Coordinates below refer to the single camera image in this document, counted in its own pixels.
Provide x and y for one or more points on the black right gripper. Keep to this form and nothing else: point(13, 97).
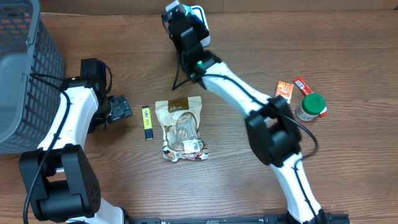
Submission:
point(198, 24)

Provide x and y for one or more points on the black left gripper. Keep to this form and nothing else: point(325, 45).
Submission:
point(121, 109)

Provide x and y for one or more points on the yellow glue stick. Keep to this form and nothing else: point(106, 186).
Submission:
point(147, 123)

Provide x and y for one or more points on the brown white snack pouch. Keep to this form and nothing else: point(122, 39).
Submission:
point(180, 122)

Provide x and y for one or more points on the orange tissue packet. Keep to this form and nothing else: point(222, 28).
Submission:
point(284, 90)

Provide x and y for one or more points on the red snack stick packet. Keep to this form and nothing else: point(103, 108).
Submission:
point(306, 90)

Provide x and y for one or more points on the green lid jar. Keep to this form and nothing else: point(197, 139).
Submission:
point(310, 107)

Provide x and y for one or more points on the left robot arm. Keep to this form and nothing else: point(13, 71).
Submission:
point(61, 184)

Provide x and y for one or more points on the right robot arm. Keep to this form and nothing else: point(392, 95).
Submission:
point(273, 134)

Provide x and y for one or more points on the white barcode scanner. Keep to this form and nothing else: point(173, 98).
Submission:
point(200, 13)

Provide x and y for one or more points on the grey plastic mesh basket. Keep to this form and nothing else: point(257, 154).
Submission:
point(28, 106)

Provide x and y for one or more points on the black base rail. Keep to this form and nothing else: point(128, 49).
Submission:
point(327, 218)

